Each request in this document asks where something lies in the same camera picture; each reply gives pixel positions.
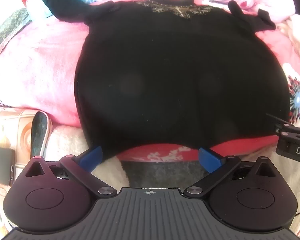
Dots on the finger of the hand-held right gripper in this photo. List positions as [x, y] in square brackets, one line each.
[290, 131]

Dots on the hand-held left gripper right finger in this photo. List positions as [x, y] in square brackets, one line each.
[209, 158]

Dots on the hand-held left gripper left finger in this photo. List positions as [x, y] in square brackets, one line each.
[92, 156]

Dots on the black sweater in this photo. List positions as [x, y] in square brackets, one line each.
[177, 80]

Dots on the white fleece garment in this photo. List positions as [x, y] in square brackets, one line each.
[65, 140]

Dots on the grey pants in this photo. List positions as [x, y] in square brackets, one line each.
[162, 173]

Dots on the dark green slipper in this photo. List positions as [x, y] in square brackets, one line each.
[40, 132]

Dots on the black smartphone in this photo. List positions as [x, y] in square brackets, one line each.
[0, 165]

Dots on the pink floral blanket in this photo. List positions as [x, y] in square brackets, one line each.
[40, 67]

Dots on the green patterned cloth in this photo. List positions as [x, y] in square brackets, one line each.
[7, 30]

